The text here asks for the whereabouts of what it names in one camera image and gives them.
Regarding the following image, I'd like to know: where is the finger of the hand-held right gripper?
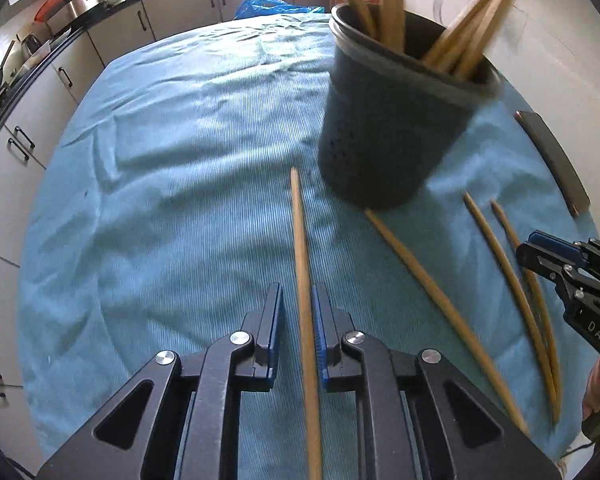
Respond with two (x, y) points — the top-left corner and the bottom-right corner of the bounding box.
(517, 241), (569, 287)
(529, 230), (589, 267)

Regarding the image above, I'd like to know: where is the blue plastic bag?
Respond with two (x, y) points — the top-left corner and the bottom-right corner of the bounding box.
(235, 0), (326, 21)

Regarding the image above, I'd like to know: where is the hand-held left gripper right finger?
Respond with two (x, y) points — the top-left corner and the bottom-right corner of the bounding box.
(312, 282), (563, 480)

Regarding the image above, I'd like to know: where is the steel kettle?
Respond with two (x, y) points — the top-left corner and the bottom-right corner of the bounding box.
(17, 34), (41, 58)

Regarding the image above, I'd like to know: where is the bunch of wooden chopsticks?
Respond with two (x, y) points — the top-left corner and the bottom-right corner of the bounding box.
(325, 0), (543, 81)

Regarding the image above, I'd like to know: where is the blue table cloth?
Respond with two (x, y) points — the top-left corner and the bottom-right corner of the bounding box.
(17, 10), (600, 480)

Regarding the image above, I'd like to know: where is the wooden chopstick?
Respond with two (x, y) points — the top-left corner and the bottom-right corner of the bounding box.
(364, 208), (531, 436)
(490, 201), (563, 423)
(289, 167), (325, 480)
(462, 192), (558, 408)

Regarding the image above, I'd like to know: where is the steel cooking pot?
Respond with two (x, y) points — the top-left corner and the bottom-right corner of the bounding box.
(45, 0), (103, 36)

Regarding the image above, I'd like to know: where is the red pot lid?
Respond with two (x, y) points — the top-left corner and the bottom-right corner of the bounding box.
(34, 0), (76, 21)

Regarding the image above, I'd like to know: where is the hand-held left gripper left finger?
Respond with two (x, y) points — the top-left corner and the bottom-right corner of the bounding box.
(37, 281), (286, 480)

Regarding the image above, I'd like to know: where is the dark perforated utensil holder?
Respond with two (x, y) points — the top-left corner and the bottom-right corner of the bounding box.
(317, 2), (506, 211)

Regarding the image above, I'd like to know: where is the black cable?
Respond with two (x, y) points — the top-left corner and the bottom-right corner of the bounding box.
(559, 439), (597, 462)

